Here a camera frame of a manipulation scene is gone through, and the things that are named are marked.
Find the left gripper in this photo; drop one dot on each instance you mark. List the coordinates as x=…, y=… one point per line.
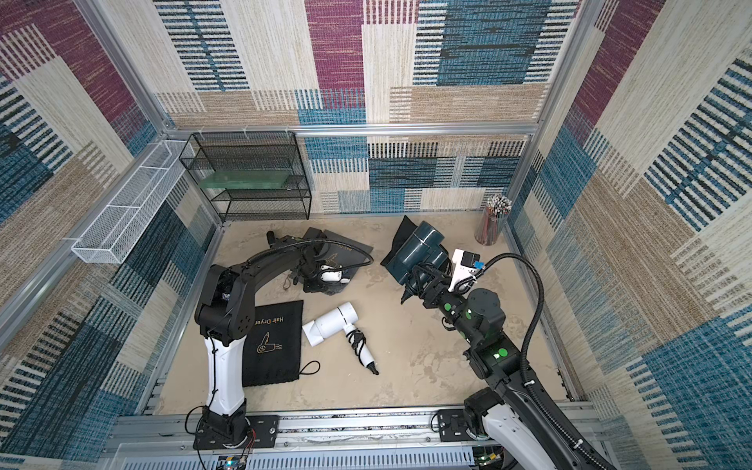
x=324, y=288

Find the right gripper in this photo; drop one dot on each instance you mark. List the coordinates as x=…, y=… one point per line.
x=423, y=281

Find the black hair dryer bag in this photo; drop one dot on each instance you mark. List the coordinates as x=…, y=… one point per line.
x=406, y=228

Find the grey hair dryer bag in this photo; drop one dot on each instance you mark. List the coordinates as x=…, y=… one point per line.
x=334, y=250

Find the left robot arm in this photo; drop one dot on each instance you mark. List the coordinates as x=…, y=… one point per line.
x=226, y=313

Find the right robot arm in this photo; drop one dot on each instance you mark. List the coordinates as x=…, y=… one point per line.
x=515, y=409

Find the white hair dryer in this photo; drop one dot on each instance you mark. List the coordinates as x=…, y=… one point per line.
x=342, y=319

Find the black bag front left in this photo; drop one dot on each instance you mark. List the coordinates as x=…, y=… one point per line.
x=273, y=349

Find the striped pencil cup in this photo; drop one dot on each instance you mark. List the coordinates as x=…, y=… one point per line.
x=497, y=208

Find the green tray on shelf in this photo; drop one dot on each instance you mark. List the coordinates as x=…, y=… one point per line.
x=246, y=180

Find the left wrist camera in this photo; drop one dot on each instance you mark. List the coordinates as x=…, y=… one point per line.
x=329, y=274

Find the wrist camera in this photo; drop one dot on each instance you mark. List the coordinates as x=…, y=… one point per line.
x=467, y=268
x=329, y=274

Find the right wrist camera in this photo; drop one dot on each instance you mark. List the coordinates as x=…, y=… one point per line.
x=467, y=268

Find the black wire mesh shelf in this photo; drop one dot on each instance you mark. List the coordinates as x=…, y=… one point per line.
x=207, y=152

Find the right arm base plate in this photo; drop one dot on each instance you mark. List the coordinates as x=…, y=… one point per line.
x=451, y=426

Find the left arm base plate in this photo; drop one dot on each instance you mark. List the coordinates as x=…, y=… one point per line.
x=257, y=431

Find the white wire mesh basket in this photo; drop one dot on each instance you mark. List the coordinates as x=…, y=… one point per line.
x=111, y=237

